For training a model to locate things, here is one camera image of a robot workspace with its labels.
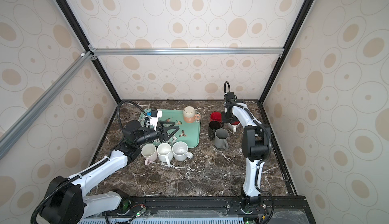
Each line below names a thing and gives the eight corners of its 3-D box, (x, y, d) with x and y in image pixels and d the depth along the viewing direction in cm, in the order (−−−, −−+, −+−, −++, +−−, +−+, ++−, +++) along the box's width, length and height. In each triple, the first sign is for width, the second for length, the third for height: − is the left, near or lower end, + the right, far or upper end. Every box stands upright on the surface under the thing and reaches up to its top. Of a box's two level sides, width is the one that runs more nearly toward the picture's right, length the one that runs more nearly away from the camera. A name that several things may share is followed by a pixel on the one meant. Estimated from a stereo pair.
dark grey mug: (215, 152, 94) (217, 144, 86) (214, 137, 101) (215, 128, 93) (227, 152, 94) (230, 144, 86) (225, 137, 101) (227, 128, 93)
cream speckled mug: (173, 161, 90) (171, 155, 83) (175, 148, 96) (173, 141, 89) (192, 161, 91) (192, 155, 83) (192, 148, 96) (192, 141, 89)
